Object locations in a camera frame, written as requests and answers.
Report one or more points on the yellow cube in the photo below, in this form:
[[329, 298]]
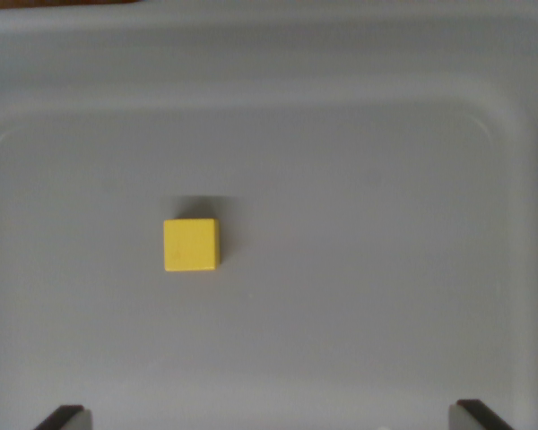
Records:
[[190, 245]]

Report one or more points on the grey plastic bin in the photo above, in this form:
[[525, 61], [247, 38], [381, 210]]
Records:
[[341, 224]]

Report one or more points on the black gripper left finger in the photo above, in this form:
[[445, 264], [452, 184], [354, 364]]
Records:
[[69, 418]]

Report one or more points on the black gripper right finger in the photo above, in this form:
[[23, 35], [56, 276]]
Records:
[[468, 416]]

